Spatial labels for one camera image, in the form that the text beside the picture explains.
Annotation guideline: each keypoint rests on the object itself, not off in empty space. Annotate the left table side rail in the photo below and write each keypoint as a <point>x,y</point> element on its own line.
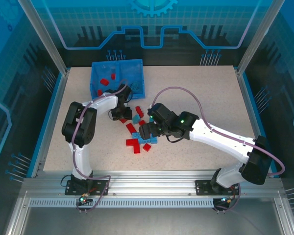
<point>59,93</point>

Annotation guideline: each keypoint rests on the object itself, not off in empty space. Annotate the left aluminium frame post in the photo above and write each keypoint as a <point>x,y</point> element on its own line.
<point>47,40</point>

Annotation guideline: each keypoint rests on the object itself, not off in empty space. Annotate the blue two-compartment bin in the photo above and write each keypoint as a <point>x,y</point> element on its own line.
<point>137,71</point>

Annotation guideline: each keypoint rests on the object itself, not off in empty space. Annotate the right table side rail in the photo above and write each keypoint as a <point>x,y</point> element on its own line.
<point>246,98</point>

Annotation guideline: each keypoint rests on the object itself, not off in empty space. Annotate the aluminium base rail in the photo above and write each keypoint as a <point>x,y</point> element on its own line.
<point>149,181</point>

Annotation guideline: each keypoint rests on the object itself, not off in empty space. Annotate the metal base tray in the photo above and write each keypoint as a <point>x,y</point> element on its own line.
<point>149,220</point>

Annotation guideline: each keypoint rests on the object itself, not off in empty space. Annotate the table side rail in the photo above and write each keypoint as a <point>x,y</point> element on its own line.
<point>59,93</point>
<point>246,98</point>

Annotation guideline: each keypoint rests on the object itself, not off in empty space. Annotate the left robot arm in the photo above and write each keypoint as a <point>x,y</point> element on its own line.
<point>80,159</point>

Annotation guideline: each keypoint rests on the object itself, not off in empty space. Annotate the aluminium frame post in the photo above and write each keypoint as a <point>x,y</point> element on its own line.
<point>258,36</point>
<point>47,40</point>

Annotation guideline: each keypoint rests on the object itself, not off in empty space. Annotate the right aluminium frame post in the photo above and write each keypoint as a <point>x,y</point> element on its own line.
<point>258,36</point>

